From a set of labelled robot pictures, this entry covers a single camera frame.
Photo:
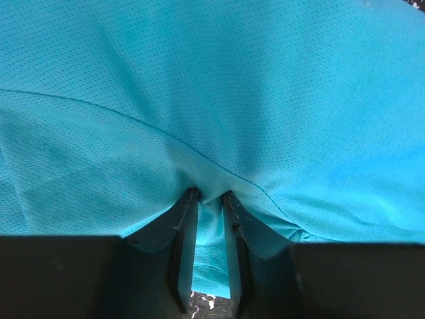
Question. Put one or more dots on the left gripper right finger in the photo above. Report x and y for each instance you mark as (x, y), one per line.
(272, 277)

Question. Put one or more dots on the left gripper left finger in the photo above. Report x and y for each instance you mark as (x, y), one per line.
(147, 274)

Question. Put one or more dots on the teal t shirt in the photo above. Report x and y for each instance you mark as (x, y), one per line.
(310, 112)

